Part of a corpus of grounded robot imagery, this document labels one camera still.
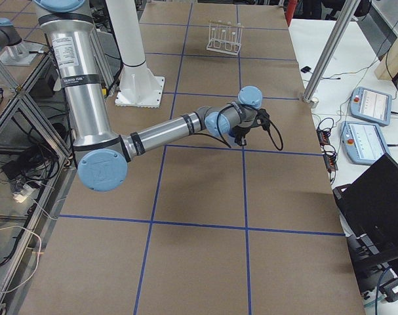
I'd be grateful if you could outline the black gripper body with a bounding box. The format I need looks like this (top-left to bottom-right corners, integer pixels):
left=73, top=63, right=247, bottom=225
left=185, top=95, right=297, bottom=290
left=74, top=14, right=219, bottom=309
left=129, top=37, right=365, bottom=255
left=231, top=126, right=251, bottom=146

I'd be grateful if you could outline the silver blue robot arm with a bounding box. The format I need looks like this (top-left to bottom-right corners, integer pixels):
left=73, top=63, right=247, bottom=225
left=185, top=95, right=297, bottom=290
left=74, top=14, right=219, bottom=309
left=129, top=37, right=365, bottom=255
left=0, top=18, right=22, bottom=52
left=35, top=1, right=262, bottom=192

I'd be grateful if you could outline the black orange adapter box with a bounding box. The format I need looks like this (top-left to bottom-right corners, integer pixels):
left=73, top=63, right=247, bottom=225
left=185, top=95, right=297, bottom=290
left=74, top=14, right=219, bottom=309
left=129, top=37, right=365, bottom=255
left=316, top=128, right=330, bottom=146

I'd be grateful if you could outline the lower teach pendant tablet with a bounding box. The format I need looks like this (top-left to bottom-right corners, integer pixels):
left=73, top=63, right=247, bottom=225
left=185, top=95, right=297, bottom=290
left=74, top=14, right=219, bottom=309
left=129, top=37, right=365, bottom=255
left=340, top=121, right=390, bottom=165

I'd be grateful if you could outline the teach pendant tablet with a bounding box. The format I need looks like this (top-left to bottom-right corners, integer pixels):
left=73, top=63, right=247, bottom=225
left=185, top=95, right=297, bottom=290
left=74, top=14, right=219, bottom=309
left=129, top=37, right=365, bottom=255
left=340, top=121, right=390, bottom=165
left=349, top=87, right=392, bottom=126

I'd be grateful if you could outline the upper teach pendant tablet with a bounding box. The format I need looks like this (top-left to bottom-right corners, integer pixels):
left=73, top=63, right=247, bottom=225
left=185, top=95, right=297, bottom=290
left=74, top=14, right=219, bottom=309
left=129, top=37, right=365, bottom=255
left=349, top=87, right=392, bottom=126

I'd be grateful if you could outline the black laptop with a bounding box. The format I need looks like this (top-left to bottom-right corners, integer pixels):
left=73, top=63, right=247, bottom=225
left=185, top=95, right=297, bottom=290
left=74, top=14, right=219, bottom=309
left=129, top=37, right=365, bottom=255
left=333, top=154, right=398, bottom=252

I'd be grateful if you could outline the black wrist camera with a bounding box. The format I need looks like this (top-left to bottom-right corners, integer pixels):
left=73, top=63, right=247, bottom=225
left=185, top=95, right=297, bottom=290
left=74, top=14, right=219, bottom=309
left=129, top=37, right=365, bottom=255
left=254, top=108, right=271, bottom=131

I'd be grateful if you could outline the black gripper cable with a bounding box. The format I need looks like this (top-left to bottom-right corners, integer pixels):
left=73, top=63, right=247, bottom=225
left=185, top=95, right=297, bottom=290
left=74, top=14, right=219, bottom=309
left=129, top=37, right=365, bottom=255
left=217, top=104, right=284, bottom=152

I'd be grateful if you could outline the aluminium frame post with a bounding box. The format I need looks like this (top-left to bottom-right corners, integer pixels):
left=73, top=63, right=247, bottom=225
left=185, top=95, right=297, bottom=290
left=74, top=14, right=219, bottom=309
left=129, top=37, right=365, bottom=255
left=302, top=0, right=360, bottom=108

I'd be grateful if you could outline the white wire cup holder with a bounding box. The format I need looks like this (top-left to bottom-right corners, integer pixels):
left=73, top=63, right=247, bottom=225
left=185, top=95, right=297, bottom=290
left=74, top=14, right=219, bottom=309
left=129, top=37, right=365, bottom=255
left=206, top=20, right=244, bottom=56

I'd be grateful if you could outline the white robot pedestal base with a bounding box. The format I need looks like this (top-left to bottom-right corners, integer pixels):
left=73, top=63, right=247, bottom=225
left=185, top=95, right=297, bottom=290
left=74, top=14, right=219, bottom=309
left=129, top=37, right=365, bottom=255
left=106, top=0, right=165, bottom=108

